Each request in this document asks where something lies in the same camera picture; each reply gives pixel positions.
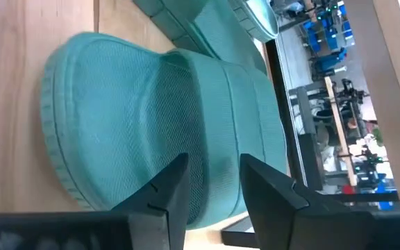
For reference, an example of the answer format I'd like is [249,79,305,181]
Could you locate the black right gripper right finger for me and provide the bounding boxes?
[240,154,400,250]

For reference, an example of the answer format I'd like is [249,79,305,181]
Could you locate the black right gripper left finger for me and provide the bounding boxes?
[0,154,190,250]

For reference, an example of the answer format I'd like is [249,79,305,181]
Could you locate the blue storage bins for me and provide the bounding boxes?
[303,0,356,74]

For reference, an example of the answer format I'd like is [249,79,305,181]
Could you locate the wooden background workbench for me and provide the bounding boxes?
[324,76,358,188]

